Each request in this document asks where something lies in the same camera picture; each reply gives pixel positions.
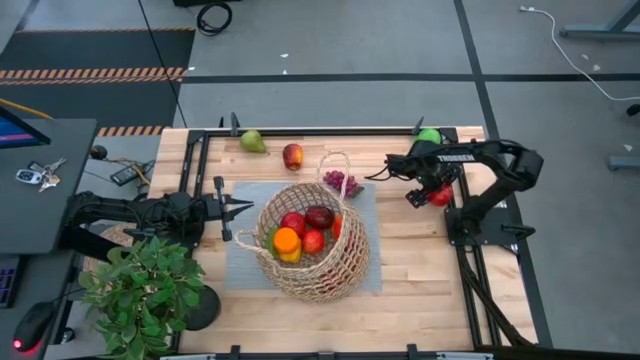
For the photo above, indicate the black round knob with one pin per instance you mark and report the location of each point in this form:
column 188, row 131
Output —
column 98, row 152

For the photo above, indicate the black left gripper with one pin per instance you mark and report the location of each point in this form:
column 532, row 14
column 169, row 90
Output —
column 221, row 207

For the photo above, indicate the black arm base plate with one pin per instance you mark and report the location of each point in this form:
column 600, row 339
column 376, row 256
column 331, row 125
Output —
column 495, row 227

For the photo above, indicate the grey furniture foot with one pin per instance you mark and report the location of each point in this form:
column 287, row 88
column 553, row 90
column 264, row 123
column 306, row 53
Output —
column 622, row 163

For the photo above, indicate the key bunch with fob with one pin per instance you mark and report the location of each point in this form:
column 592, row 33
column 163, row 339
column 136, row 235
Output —
column 28, row 176

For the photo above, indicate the red orange mango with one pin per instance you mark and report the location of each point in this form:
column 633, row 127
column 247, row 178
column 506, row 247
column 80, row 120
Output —
column 338, row 227

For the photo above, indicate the yellow bell pepper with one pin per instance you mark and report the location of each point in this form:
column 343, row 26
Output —
column 292, row 257

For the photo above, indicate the red yellow peach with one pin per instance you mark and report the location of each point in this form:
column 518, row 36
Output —
column 293, row 157

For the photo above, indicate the grey woven table mat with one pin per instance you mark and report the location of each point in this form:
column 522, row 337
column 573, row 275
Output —
column 240, row 275

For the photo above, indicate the black caster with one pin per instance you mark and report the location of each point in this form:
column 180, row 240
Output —
column 634, row 109

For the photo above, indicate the green pear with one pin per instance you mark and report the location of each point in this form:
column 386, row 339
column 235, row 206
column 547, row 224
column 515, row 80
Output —
column 251, row 142

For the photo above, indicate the round woven placemat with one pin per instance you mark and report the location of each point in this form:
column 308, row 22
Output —
column 117, row 234

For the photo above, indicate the dark grey desk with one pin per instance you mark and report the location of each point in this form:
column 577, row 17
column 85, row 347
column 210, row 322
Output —
column 50, row 210

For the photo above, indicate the black aluminium table frame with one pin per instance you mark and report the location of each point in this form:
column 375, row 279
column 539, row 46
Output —
column 325, row 132

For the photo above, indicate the red tomato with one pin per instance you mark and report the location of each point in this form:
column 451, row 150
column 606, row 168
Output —
column 313, row 241

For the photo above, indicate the black plant pot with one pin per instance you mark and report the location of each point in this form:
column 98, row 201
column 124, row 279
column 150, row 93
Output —
column 207, row 310

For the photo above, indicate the orange fruit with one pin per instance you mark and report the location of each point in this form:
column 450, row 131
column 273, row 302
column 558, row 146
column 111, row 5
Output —
column 286, row 240

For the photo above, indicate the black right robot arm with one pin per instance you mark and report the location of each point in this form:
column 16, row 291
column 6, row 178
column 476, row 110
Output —
column 500, row 155

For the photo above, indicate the black power adapter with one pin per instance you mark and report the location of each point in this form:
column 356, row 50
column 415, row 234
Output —
column 125, row 174

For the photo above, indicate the large red apple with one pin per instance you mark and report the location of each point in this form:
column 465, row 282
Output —
column 441, row 196

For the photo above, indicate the black computer mouse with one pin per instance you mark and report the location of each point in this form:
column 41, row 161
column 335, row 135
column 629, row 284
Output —
column 32, row 325

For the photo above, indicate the light green fruit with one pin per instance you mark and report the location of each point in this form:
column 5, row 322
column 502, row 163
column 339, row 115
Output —
column 270, row 242

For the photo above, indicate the black hazard-striped floor mat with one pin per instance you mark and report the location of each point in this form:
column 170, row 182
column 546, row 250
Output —
column 100, row 50

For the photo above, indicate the purple grape bunch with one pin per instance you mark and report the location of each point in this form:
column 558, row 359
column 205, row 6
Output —
column 336, row 178

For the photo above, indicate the computer monitor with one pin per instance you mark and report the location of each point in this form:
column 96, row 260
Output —
column 15, row 135

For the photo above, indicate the bright green apple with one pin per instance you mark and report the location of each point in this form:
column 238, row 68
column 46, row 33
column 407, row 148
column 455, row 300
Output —
column 429, row 135

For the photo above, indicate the grey table leg frame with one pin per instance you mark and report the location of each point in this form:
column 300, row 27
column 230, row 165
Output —
column 600, row 34

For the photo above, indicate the black keyboard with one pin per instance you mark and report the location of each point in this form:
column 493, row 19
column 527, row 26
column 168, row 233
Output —
column 7, row 282

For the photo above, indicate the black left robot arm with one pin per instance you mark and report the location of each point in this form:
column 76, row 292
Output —
column 125, row 210

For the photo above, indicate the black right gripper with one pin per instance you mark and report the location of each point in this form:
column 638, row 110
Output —
column 437, row 176

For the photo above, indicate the green leafy plant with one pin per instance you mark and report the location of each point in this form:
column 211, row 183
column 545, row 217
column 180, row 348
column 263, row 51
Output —
column 140, row 295

